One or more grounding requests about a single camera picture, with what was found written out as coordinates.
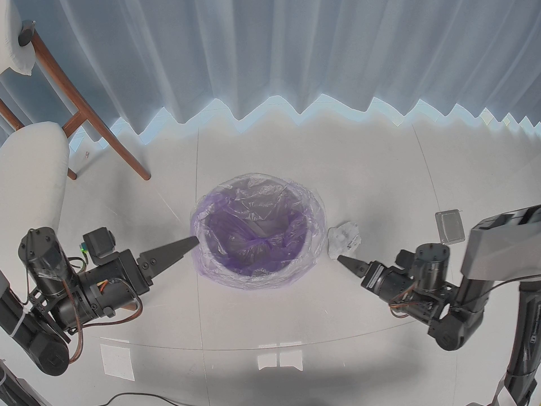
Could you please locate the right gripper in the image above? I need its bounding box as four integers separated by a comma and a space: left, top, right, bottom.
361, 261, 415, 305

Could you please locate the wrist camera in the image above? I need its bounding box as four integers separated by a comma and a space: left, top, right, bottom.
81, 227, 116, 266
395, 249, 418, 272

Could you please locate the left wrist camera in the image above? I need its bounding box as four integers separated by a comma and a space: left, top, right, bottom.
81, 227, 116, 266

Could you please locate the purple plastic bag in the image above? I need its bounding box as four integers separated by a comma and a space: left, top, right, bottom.
190, 173, 329, 290

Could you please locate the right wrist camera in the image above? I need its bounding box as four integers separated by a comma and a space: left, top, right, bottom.
395, 249, 418, 272

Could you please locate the white curtain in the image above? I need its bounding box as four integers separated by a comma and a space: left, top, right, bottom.
0, 0, 541, 144

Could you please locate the crumpled white paper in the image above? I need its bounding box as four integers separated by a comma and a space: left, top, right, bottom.
327, 222, 363, 261

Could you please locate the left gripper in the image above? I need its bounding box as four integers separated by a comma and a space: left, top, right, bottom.
78, 250, 153, 312

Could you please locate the black cable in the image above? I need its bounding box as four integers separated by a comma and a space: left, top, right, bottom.
99, 392, 180, 406

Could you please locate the white cushioned wooden chair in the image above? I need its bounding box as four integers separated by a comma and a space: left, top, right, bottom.
0, 0, 151, 312

